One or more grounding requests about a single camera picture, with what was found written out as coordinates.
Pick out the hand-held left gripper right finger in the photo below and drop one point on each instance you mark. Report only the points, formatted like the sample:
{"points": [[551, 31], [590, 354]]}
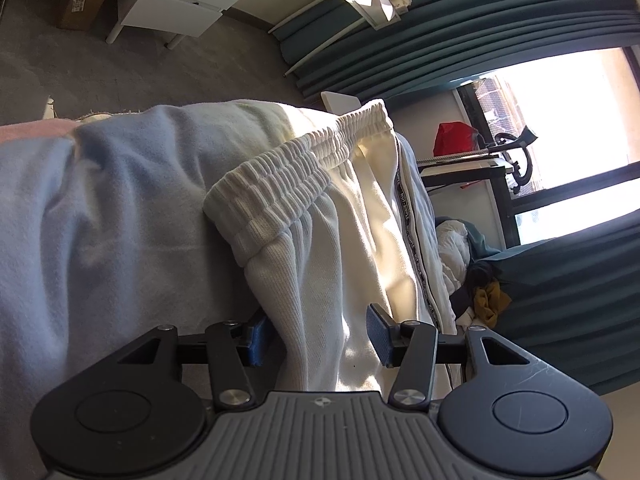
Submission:
{"points": [[380, 335]]}

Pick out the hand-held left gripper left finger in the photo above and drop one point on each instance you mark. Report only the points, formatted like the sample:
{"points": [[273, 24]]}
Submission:
{"points": [[257, 340]]}

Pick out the cream sweatpants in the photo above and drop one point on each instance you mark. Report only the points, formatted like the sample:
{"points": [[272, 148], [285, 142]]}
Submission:
{"points": [[350, 240]]}

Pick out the white comforter pile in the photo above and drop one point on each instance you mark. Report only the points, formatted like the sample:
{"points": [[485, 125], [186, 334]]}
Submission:
{"points": [[452, 255]]}

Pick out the dark garment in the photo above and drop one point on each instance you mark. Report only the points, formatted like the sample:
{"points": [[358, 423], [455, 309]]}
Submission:
{"points": [[475, 275]]}

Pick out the mustard garment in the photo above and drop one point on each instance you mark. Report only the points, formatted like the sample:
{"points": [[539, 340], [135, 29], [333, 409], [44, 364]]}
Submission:
{"points": [[492, 302]]}

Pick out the blue-grey cloth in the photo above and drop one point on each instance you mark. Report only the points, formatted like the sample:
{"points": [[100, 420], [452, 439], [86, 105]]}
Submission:
{"points": [[480, 240]]}

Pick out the pastel tie-dye duvet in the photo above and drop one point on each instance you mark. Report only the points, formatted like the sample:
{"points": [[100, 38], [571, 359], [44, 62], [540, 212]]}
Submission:
{"points": [[100, 235]]}

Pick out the red bag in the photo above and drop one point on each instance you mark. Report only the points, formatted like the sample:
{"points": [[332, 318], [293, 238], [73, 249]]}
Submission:
{"points": [[450, 140]]}

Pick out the window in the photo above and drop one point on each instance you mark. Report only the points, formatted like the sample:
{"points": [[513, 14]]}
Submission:
{"points": [[575, 110]]}

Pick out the tissue box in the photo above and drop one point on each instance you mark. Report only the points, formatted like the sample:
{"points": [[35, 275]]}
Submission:
{"points": [[400, 0]]}

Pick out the cardboard box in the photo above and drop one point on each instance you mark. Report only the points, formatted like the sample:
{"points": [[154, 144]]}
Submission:
{"points": [[87, 2]]}

